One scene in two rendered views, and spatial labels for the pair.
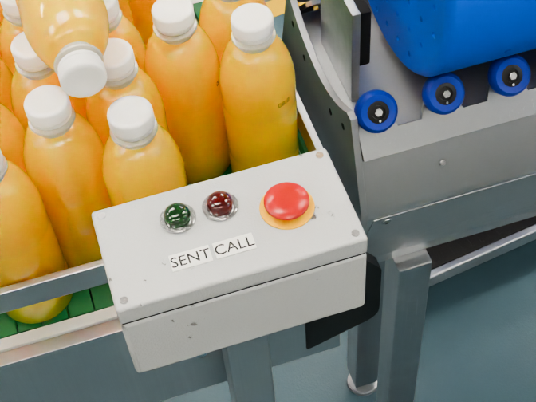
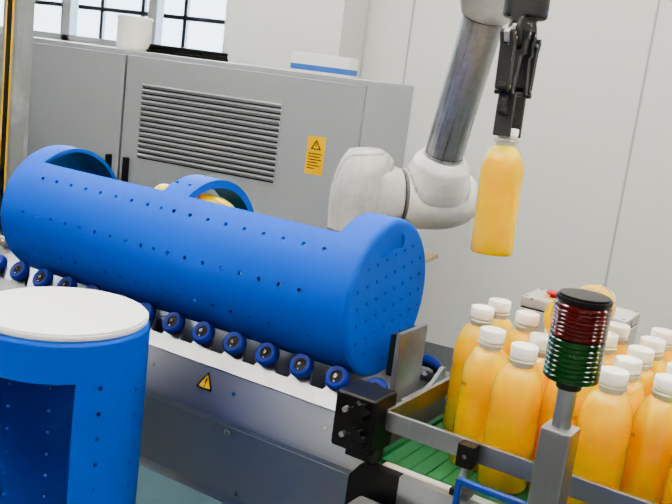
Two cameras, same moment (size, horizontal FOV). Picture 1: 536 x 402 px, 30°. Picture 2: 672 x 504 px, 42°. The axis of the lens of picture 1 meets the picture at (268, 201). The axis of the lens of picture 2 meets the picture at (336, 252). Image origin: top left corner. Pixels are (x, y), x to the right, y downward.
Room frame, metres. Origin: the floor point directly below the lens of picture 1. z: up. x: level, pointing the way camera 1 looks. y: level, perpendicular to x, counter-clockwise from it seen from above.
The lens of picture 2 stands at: (1.96, 0.83, 1.47)
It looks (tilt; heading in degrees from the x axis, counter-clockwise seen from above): 12 degrees down; 224
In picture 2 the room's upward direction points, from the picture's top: 7 degrees clockwise
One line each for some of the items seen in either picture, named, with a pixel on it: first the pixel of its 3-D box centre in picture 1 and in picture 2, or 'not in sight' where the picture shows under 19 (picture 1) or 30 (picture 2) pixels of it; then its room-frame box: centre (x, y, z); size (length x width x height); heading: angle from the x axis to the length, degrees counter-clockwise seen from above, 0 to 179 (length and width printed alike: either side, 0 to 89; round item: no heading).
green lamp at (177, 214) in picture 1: (176, 214); not in sight; (0.48, 0.07, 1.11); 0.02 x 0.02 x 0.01
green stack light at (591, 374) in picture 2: not in sight; (573, 357); (1.06, 0.36, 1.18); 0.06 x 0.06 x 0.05
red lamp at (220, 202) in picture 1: (219, 202); not in sight; (0.49, 0.04, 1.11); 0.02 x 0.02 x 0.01
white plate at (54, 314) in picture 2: not in sight; (62, 312); (1.27, -0.45, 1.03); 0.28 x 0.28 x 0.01
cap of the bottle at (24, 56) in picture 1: (33, 49); (605, 338); (0.68, 0.20, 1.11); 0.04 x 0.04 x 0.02
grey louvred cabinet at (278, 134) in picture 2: not in sight; (149, 216); (-0.25, -2.53, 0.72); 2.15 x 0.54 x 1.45; 111
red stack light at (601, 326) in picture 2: not in sight; (580, 319); (1.06, 0.36, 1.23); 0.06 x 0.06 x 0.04
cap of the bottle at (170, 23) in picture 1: (173, 14); (527, 317); (0.71, 0.07, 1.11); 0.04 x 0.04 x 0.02
